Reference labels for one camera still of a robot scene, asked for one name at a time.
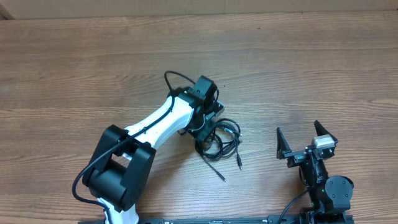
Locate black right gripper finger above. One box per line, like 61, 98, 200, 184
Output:
313, 120, 338, 144
276, 127, 292, 159

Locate thin black cable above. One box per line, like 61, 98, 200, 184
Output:
198, 136, 226, 182

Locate thick black cable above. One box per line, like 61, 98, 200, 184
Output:
195, 118, 244, 171

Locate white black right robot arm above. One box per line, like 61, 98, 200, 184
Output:
276, 120, 354, 224

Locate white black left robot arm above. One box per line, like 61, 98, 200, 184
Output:
77, 76, 224, 223

